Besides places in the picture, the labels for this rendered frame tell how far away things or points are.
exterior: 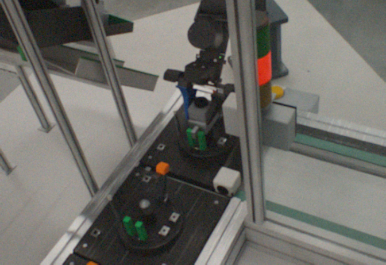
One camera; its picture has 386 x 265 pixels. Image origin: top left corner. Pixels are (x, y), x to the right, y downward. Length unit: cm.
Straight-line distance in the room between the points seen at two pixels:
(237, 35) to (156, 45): 100
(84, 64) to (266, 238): 53
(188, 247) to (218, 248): 6
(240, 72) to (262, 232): 42
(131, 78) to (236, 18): 57
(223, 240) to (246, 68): 41
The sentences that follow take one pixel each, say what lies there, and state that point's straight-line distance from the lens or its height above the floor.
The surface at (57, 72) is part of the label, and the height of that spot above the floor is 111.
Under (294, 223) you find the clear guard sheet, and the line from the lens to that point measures 99.
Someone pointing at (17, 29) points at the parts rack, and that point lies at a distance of 90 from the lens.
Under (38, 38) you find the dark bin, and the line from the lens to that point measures 99.
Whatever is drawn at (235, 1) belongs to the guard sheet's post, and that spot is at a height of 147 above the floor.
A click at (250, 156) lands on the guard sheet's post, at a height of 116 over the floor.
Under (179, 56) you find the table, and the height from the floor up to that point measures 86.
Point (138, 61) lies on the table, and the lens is 163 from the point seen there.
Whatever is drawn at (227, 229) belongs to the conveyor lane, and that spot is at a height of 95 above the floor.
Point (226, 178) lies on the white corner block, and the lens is 106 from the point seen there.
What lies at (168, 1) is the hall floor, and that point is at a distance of 362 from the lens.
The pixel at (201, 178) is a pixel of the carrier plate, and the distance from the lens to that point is 109.
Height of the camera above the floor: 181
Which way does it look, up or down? 44 degrees down
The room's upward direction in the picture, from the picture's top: 11 degrees counter-clockwise
